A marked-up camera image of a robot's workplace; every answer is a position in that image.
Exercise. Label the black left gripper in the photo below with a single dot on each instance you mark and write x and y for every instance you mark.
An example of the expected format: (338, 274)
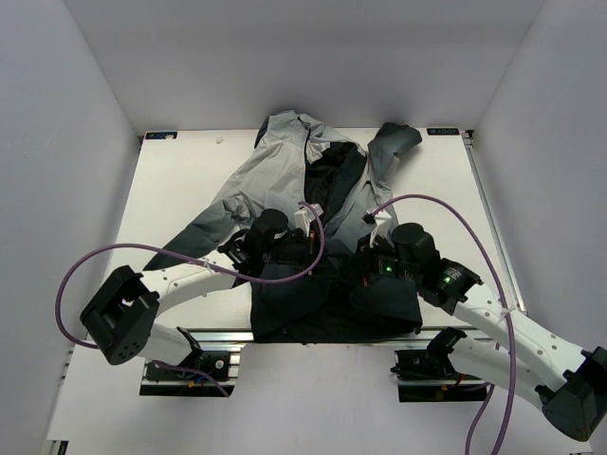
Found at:
(305, 245)

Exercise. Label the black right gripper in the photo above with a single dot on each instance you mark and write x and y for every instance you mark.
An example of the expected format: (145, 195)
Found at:
(365, 256)

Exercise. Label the grey gradient zip jacket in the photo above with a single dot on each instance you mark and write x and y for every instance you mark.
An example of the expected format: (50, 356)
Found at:
(298, 158)

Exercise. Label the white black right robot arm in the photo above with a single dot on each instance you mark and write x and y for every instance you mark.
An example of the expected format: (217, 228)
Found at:
(561, 379)

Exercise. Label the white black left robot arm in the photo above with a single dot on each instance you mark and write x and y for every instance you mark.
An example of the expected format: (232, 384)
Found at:
(121, 317)

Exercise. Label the right blue table label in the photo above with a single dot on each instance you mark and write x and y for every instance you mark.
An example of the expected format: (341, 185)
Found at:
(443, 131)

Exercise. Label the blue table label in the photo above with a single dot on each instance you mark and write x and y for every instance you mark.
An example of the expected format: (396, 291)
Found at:
(443, 131)
(164, 135)

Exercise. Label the left blue table label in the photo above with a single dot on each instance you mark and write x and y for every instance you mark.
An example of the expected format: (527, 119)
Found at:
(164, 135)

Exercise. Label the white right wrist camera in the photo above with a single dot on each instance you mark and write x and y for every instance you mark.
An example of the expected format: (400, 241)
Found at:
(380, 221)

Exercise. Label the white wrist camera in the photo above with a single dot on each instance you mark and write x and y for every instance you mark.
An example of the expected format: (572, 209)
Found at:
(380, 221)
(306, 215)

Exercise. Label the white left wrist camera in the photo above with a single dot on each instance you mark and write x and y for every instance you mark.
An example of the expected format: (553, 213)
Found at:
(306, 215)

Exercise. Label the aluminium front table rail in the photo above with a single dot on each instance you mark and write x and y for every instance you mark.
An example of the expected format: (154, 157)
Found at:
(215, 336)

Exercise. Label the aluminium table rail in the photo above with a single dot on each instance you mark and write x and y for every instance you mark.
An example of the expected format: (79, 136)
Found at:
(498, 239)
(215, 336)

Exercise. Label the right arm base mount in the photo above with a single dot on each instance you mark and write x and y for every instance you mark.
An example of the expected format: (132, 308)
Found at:
(422, 378)

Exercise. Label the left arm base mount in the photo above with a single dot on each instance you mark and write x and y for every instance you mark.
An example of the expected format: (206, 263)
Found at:
(213, 375)

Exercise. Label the aluminium right table rail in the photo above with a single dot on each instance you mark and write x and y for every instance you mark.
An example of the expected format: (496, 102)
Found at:
(498, 239)

